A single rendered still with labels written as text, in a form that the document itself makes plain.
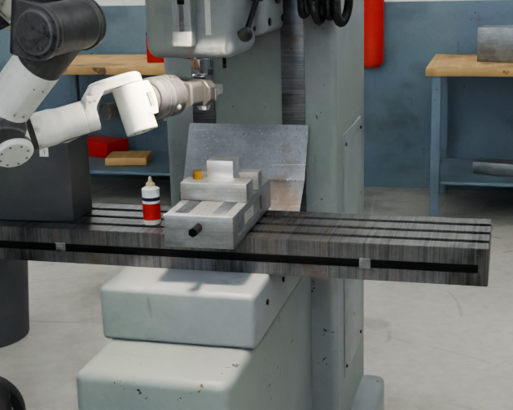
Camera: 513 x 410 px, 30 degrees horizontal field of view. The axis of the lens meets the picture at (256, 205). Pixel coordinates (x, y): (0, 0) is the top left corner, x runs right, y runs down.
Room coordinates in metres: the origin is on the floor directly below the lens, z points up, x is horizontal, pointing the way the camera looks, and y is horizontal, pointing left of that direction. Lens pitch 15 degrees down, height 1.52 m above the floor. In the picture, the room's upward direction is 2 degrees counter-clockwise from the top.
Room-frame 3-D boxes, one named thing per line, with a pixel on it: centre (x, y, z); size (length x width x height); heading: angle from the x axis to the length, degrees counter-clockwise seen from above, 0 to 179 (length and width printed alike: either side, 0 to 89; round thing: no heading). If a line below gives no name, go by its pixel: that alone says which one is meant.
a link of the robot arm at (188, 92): (2.05, 0.16, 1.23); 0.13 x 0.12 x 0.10; 55
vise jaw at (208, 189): (2.06, 0.09, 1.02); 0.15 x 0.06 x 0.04; 76
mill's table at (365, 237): (2.12, 0.11, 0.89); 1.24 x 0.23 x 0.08; 75
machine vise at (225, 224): (2.08, 0.08, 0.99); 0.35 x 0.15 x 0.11; 166
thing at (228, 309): (2.12, 0.11, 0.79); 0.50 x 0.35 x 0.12; 165
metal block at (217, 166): (2.11, 0.07, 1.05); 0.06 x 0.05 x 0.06; 76
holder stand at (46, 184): (2.22, 0.52, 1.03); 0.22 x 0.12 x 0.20; 78
